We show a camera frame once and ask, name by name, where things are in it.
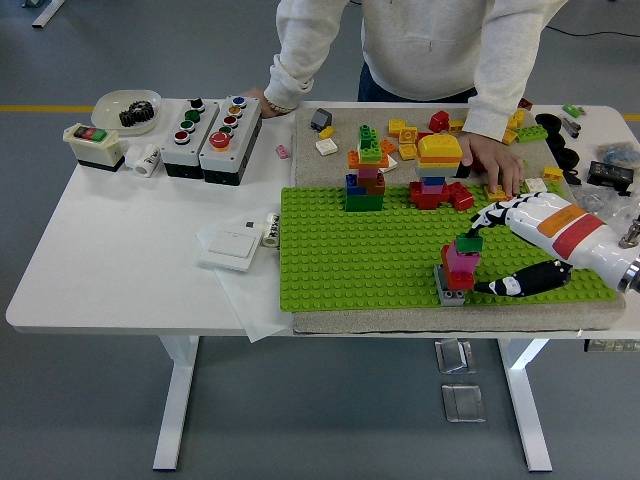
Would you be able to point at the person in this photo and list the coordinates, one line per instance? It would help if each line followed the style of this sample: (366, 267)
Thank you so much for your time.
(425, 45)

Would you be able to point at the white square brick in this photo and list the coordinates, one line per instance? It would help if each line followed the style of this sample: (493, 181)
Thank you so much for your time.
(533, 185)
(391, 162)
(326, 146)

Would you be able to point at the grey-brown mat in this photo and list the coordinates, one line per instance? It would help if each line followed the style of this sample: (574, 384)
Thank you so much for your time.
(350, 322)

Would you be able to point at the person's left hand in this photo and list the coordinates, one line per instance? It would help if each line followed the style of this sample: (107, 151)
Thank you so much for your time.
(495, 157)

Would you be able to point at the person's right forearm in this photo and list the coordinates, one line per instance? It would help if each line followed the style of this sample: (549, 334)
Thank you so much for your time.
(300, 55)

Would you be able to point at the small red brick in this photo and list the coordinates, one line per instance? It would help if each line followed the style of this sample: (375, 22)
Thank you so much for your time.
(423, 136)

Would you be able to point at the grey sloped brick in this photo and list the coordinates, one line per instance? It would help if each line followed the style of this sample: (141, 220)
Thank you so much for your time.
(320, 119)

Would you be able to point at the black gear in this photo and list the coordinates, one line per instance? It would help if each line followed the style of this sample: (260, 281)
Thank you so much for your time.
(135, 114)

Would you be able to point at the three-button control box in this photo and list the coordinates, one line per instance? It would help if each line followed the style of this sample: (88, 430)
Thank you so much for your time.
(175, 155)

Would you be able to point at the small green keyed block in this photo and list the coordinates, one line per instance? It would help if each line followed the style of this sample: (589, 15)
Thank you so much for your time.
(570, 109)

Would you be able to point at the white paper sheet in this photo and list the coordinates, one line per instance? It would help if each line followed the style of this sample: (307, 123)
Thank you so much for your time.
(250, 305)

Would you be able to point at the plastic bag of blue parts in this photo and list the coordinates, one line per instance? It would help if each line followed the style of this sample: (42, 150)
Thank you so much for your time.
(620, 152)

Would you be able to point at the white table leg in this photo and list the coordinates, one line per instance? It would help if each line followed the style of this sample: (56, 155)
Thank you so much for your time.
(174, 425)
(529, 425)

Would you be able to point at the white table foot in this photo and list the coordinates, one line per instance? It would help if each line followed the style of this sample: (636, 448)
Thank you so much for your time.
(47, 12)

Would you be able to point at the small pink brick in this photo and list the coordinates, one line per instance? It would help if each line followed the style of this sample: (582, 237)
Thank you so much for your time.
(283, 151)

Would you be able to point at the desk control panel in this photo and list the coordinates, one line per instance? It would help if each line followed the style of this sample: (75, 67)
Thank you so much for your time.
(610, 345)

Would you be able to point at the large red brick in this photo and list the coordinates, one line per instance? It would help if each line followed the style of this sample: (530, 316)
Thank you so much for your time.
(462, 196)

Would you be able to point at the small orange brick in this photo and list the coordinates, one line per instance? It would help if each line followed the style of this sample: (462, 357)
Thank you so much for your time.
(389, 146)

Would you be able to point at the metal hand tool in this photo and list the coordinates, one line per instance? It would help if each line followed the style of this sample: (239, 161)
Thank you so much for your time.
(571, 127)

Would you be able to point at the emergency-stop button control box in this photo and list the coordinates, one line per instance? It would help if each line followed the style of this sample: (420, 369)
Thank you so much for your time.
(222, 160)

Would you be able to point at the clear bag of screws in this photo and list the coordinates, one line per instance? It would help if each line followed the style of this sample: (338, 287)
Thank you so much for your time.
(607, 205)

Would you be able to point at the person's right hand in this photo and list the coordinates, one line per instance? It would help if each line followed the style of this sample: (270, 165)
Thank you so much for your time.
(255, 95)

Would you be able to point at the pink square brick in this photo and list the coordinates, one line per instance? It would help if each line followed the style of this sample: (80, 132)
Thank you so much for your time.
(457, 271)
(457, 261)

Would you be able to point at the white pipe tee fitting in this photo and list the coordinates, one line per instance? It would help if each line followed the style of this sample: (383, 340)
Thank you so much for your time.
(142, 160)

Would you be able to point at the red-based yellow-domed brick tower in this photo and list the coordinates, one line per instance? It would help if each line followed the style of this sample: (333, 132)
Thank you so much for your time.
(437, 149)

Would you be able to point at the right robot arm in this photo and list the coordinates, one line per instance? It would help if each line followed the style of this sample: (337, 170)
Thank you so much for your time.
(635, 277)

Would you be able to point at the green-based multicolour brick tower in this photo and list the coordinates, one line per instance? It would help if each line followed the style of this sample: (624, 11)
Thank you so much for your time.
(364, 201)

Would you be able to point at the dark green brick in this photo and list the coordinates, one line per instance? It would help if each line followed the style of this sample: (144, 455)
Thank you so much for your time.
(470, 244)

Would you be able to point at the white bowl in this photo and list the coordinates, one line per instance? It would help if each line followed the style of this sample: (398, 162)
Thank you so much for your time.
(107, 112)

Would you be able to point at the black electronic device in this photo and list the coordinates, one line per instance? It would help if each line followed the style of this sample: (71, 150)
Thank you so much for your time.
(610, 172)

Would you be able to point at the grey square brick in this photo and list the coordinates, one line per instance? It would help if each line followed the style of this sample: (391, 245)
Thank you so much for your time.
(452, 297)

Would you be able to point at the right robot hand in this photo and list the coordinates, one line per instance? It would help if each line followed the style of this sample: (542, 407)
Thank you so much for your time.
(565, 230)

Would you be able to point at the metal floor socket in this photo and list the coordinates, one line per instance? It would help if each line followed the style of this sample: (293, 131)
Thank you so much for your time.
(464, 402)
(454, 356)

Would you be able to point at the white printed tube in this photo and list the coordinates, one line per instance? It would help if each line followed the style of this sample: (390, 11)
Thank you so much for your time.
(271, 235)

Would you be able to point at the person's left forearm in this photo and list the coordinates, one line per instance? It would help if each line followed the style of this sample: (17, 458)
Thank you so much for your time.
(505, 70)

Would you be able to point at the narrow red brick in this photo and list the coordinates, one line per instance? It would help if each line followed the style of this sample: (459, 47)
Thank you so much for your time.
(439, 121)

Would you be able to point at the white wall switch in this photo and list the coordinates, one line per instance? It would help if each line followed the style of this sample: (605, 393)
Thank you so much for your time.
(227, 247)

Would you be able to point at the small black clip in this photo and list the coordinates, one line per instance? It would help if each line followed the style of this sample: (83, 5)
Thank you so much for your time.
(573, 176)

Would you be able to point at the brown brick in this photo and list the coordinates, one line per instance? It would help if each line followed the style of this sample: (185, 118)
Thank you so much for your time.
(526, 104)

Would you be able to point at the white red-green switch box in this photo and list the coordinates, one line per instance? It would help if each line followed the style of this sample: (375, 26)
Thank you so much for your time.
(95, 150)

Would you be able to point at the small yellow brick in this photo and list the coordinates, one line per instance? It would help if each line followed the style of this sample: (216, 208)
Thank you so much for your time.
(326, 132)

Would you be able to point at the black square brick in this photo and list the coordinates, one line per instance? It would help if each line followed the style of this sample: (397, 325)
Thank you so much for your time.
(462, 172)

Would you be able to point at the red square brick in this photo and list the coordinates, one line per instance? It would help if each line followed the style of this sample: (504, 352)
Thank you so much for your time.
(460, 281)

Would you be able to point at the yellow square brick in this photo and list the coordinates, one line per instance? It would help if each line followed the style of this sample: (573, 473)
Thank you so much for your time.
(553, 173)
(407, 151)
(396, 126)
(494, 196)
(510, 136)
(456, 124)
(407, 135)
(518, 119)

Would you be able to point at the green studded baseplate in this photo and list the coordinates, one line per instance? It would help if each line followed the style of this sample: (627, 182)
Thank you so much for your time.
(350, 260)

